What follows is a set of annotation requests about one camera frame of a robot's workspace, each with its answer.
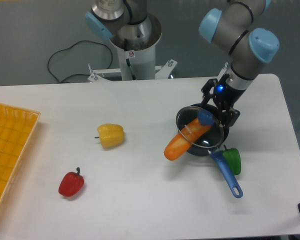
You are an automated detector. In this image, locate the orange toy bread loaf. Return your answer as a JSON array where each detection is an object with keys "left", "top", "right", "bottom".
[{"left": 163, "top": 118, "right": 212, "bottom": 161}]

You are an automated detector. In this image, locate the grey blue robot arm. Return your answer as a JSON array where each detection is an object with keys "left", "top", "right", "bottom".
[{"left": 85, "top": 0, "right": 280, "bottom": 128}]

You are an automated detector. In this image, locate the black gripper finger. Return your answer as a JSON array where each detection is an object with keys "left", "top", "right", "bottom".
[
  {"left": 200, "top": 78, "right": 218, "bottom": 108},
  {"left": 218, "top": 107, "right": 241, "bottom": 127}
]

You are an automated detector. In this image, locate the yellow toy bell pepper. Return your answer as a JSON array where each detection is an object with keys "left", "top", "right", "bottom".
[{"left": 95, "top": 123, "right": 125, "bottom": 149}]

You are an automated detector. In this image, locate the green toy bell pepper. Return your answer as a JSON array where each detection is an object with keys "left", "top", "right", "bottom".
[{"left": 222, "top": 146, "right": 242, "bottom": 176}]

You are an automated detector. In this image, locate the black cable on floor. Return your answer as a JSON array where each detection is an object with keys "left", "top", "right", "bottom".
[{"left": 47, "top": 40, "right": 114, "bottom": 84}]

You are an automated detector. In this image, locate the yellow plastic basket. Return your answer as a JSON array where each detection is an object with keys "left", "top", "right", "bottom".
[{"left": 0, "top": 103, "right": 41, "bottom": 208}]

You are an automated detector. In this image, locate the dark pot with blue handle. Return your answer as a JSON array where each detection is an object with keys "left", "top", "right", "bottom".
[{"left": 175, "top": 103, "right": 244, "bottom": 199}]

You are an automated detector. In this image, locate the glass lid with blue knob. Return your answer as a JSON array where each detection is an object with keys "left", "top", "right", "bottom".
[{"left": 175, "top": 105, "right": 225, "bottom": 149}]

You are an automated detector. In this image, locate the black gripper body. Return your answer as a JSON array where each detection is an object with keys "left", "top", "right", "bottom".
[{"left": 212, "top": 73, "right": 246, "bottom": 111}]

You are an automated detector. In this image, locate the red toy bell pepper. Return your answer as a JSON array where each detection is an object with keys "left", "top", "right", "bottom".
[{"left": 58, "top": 167, "right": 85, "bottom": 198}]

